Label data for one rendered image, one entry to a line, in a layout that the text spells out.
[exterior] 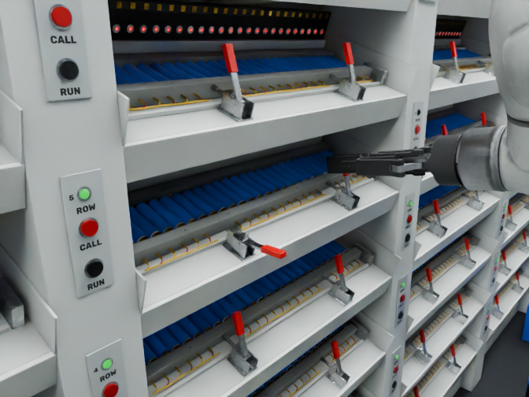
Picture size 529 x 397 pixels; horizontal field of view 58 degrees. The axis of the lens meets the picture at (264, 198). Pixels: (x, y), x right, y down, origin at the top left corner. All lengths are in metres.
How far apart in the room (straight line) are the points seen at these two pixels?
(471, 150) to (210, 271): 0.38
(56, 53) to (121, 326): 0.28
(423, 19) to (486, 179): 0.39
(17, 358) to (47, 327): 0.04
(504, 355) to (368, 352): 1.18
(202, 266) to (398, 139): 0.50
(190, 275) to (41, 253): 0.21
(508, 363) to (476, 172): 1.57
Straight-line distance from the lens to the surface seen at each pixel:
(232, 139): 0.59
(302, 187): 0.82
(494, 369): 2.15
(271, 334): 0.82
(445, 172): 0.73
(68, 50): 0.46
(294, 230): 0.75
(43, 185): 0.46
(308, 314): 0.88
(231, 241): 0.66
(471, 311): 1.75
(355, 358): 1.11
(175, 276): 0.61
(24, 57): 0.45
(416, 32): 0.96
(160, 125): 0.55
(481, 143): 0.70
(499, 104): 1.63
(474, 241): 1.72
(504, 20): 0.60
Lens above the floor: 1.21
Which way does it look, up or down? 18 degrees down
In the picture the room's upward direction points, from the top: 1 degrees counter-clockwise
